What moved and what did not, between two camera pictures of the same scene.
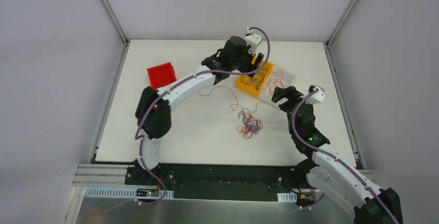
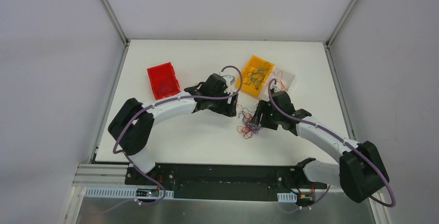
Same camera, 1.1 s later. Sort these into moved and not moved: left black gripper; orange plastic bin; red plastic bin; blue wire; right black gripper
Moved: left black gripper; right black gripper
Not moved: blue wire; red plastic bin; orange plastic bin
